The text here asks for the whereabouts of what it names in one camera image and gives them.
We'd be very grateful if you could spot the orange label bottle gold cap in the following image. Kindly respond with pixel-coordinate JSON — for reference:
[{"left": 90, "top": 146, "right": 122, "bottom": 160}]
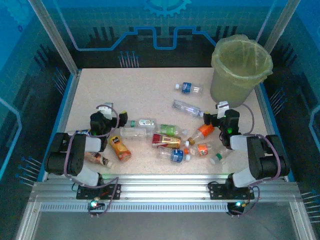
[{"left": 187, "top": 123, "right": 216, "bottom": 146}]

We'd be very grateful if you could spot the clear rectangular plastic bottle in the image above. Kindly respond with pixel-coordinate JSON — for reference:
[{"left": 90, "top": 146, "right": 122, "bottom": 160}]
[{"left": 119, "top": 127, "right": 154, "bottom": 141}]

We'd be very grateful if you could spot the clear bottle green cap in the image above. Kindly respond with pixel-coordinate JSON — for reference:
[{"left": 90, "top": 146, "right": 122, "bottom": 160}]
[
  {"left": 129, "top": 118, "right": 158, "bottom": 127},
  {"left": 209, "top": 147, "right": 232, "bottom": 166}
]

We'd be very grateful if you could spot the long clear plastic bottle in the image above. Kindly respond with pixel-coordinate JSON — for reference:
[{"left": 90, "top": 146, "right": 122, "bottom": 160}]
[{"left": 171, "top": 99, "right": 205, "bottom": 118}]

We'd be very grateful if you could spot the orange juice label bottle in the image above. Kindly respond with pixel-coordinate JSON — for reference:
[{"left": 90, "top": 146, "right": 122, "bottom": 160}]
[{"left": 108, "top": 135, "right": 133, "bottom": 161}]

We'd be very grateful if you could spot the small orange label bottle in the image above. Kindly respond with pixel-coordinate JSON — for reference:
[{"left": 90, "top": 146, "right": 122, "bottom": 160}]
[{"left": 183, "top": 142, "right": 213, "bottom": 158}]

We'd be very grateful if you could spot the brown label plastic bottle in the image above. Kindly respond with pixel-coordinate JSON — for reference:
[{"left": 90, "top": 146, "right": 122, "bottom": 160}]
[{"left": 83, "top": 151, "right": 114, "bottom": 169}]

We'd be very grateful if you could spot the short blue label water bottle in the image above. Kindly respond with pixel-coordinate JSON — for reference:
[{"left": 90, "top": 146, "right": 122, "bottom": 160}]
[{"left": 174, "top": 81, "right": 204, "bottom": 95}]

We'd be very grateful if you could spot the bin with yellow-green bag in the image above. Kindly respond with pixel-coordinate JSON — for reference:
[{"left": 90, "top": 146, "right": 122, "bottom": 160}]
[{"left": 209, "top": 34, "right": 274, "bottom": 109}]

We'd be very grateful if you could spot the green label plastic bottle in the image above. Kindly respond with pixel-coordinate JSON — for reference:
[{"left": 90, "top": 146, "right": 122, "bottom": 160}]
[{"left": 156, "top": 123, "right": 189, "bottom": 137}]

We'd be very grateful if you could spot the red gold label tea bottle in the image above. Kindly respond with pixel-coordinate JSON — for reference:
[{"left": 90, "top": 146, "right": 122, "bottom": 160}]
[{"left": 151, "top": 133, "right": 190, "bottom": 150}]

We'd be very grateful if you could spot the small LED circuit board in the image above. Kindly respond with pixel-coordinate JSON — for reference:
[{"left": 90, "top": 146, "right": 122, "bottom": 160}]
[
  {"left": 226, "top": 199, "right": 247, "bottom": 218},
  {"left": 87, "top": 197, "right": 106, "bottom": 218}
]

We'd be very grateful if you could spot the slotted metal strip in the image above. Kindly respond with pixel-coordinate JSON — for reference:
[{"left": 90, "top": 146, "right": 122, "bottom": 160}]
[{"left": 38, "top": 202, "right": 297, "bottom": 213}]

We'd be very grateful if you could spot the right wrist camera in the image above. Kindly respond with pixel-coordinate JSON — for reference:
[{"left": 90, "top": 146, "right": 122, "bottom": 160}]
[{"left": 216, "top": 100, "right": 230, "bottom": 119}]

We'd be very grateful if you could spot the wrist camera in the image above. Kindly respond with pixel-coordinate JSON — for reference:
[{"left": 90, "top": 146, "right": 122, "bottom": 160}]
[
  {"left": 216, "top": 100, "right": 230, "bottom": 119},
  {"left": 96, "top": 101, "right": 115, "bottom": 120}
]

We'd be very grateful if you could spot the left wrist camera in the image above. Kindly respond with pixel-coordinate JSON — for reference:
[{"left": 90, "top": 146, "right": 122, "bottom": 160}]
[{"left": 96, "top": 101, "right": 115, "bottom": 120}]

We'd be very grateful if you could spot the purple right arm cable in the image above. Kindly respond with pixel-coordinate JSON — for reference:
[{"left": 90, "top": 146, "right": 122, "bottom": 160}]
[{"left": 223, "top": 101, "right": 280, "bottom": 216}]

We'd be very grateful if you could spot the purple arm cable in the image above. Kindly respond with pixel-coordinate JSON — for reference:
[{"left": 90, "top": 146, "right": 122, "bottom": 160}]
[
  {"left": 63, "top": 104, "right": 120, "bottom": 216},
  {"left": 223, "top": 101, "right": 280, "bottom": 216}
]

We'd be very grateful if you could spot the blue aluminium side rail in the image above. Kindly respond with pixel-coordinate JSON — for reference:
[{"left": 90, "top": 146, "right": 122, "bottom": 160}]
[
  {"left": 37, "top": 69, "right": 83, "bottom": 182},
  {"left": 254, "top": 82, "right": 297, "bottom": 182}
]

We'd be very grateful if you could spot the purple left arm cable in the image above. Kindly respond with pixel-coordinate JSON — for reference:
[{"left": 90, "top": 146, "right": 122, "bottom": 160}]
[{"left": 63, "top": 104, "right": 120, "bottom": 216}]

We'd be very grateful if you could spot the aluminium frame rail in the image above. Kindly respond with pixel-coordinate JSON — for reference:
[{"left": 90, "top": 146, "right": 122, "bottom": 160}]
[{"left": 29, "top": 174, "right": 303, "bottom": 204}]

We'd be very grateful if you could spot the aluminium upright post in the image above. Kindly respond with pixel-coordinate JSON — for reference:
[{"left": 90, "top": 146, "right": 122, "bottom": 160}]
[
  {"left": 256, "top": 0, "right": 302, "bottom": 55},
  {"left": 26, "top": 0, "right": 82, "bottom": 76}
]

